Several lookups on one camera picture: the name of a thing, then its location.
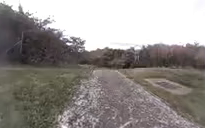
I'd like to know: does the row of trees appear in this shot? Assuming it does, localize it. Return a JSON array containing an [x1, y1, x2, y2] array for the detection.
[[78, 41, 205, 71]]

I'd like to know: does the group of dark trees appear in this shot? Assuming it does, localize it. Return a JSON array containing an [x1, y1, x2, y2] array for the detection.
[[0, 2, 88, 67]]

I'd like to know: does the flat concrete slab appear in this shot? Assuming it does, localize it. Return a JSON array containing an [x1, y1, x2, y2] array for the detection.
[[143, 77, 194, 97]]

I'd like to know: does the rough grass verge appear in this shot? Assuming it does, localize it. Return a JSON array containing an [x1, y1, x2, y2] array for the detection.
[[0, 63, 94, 128]]

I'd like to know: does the thin pole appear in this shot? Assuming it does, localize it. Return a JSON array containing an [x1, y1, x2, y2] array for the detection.
[[19, 30, 25, 56]]

